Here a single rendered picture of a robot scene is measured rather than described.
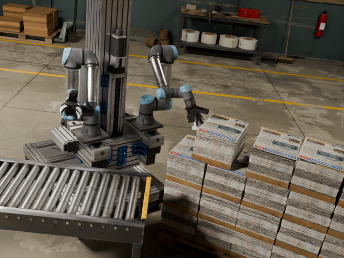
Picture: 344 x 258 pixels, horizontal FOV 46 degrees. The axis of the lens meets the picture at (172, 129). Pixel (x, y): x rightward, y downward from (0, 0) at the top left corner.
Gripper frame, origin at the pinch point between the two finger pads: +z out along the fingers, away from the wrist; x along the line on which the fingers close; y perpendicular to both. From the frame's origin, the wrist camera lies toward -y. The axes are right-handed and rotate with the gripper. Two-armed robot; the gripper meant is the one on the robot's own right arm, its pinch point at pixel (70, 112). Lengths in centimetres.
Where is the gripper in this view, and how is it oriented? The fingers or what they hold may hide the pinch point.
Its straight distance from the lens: 242.7
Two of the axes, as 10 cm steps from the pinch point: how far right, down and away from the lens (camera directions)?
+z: 1.9, 4.5, -8.7
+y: -2.5, 8.8, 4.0
